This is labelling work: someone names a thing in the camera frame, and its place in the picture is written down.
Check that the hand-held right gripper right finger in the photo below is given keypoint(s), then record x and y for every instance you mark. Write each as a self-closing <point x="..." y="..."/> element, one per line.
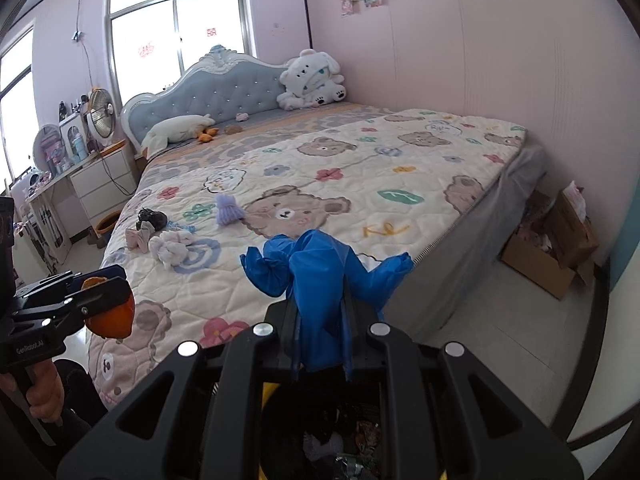
<point x="360" y="345"/>

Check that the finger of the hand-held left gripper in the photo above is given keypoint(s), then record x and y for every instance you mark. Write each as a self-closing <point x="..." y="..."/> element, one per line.
<point x="105" y="292"/>
<point x="100" y="274"/>

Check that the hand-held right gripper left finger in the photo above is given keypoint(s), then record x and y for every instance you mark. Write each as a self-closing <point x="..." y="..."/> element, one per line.
<point x="280" y="340"/>

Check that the pink tissue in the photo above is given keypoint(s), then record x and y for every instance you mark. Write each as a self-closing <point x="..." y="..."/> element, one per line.
<point x="136" y="239"/>

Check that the white tissue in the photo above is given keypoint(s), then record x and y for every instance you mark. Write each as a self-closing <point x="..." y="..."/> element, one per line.
<point x="167" y="250"/>

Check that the blue plastic bag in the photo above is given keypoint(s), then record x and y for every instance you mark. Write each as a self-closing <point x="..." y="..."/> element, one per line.
<point x="320" y="270"/>

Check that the yellow-rimmed black bin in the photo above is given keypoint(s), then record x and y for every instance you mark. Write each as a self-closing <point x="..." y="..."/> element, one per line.
<point x="290" y="425"/>

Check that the silver foil wrapper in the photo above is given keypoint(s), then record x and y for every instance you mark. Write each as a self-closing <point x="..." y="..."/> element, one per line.
<point x="350" y="465"/>

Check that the person's left hand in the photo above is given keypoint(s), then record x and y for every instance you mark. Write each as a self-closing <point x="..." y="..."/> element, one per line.
<point x="47" y="395"/>

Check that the orange-rimmed floor bin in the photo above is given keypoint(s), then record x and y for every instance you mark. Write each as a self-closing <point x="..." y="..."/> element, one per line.
<point x="107" y="221"/>

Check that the person's leg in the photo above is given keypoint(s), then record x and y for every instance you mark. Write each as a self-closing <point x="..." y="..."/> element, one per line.
<point x="80" y="395"/>

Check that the white cluttered desk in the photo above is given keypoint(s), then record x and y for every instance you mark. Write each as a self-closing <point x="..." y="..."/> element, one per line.
<point x="45" y="220"/>

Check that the white nightstand with drawers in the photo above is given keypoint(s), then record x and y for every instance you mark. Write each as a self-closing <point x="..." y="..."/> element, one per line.
<point x="100" y="185"/>

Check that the black cabinet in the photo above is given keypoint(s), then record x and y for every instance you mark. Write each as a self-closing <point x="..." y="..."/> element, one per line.
<point x="6" y="240"/>

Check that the light blue bottle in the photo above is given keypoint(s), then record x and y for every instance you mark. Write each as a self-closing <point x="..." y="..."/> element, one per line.
<point x="77" y="147"/>

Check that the white cosmetic case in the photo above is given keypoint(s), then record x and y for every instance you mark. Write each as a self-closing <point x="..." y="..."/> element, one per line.
<point x="70" y="130"/>

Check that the round metal table fan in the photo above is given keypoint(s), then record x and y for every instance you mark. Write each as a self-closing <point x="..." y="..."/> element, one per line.
<point x="102" y="115"/>

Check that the white goose plush pillow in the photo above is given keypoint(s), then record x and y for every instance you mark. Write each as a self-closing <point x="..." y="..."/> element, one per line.
<point x="172" y="130"/>

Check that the dark bottle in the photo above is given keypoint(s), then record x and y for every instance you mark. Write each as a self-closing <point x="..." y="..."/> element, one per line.
<point x="62" y="109"/>

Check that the small orange plush toy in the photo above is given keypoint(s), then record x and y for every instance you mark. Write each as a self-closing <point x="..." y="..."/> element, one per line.
<point x="206" y="135"/>

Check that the narrow side window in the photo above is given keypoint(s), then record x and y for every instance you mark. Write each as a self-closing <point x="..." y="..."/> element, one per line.
<point x="15" y="110"/>

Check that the small brown plush toy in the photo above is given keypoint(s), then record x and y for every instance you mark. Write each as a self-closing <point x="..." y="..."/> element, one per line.
<point x="233" y="129"/>

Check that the open cardboard box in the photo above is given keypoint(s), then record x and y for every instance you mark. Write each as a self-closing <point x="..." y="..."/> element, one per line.
<point x="540" y="265"/>

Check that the small pink plush toy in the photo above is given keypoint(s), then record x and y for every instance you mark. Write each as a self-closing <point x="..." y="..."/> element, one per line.
<point x="241" y="116"/>

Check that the bed with blue tufted headboard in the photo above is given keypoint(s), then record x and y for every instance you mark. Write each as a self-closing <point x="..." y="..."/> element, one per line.
<point x="225" y="95"/>

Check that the large metal-framed window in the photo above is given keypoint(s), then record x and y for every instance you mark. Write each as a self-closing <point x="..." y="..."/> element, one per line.
<point x="150" y="30"/>

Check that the pink plastic bag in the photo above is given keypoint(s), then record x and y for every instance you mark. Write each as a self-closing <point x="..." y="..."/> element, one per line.
<point x="574" y="197"/>

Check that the white plush dog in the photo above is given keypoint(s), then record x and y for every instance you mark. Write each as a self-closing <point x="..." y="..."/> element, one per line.
<point x="310" y="77"/>

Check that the blue door frame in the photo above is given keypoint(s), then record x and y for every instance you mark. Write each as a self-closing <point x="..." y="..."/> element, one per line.
<point x="625" y="240"/>

